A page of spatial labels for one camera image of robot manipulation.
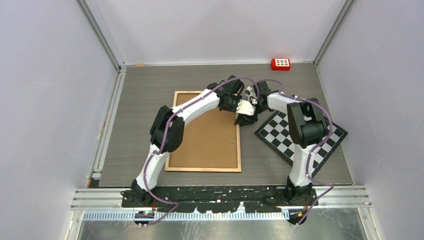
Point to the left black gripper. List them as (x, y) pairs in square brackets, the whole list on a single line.
[(222, 108)]

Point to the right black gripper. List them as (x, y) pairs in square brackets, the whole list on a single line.
[(256, 118)]

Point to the black picture frame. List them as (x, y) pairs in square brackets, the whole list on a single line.
[(211, 139)]

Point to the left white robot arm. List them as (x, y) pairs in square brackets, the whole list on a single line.
[(167, 130)]

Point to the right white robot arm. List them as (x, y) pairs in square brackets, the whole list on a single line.
[(309, 126)]

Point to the red toy brick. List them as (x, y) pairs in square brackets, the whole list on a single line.
[(280, 64)]

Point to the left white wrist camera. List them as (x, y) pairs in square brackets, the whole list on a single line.
[(244, 107)]

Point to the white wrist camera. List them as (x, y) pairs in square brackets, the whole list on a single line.
[(251, 95), (244, 107)]

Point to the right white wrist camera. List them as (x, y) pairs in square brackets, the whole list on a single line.
[(251, 95)]

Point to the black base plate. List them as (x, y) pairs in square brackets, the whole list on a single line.
[(217, 199)]

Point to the aluminium rail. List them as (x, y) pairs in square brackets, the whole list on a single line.
[(104, 204)]

